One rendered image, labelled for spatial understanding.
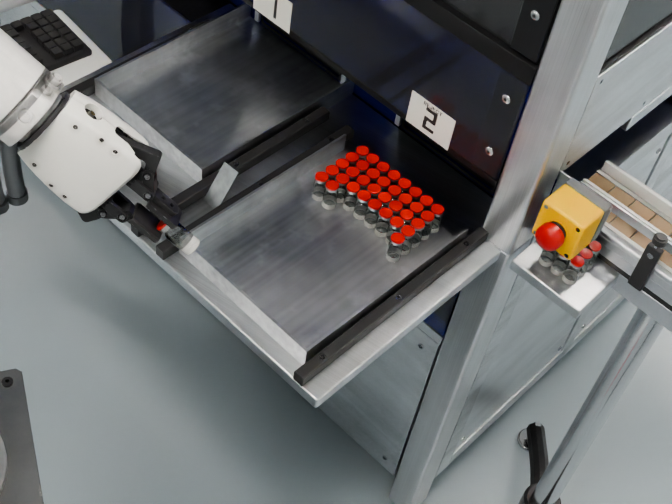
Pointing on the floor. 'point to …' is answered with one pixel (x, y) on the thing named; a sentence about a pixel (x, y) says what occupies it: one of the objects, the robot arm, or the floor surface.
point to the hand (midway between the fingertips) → (155, 215)
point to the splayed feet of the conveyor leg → (536, 442)
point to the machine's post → (510, 226)
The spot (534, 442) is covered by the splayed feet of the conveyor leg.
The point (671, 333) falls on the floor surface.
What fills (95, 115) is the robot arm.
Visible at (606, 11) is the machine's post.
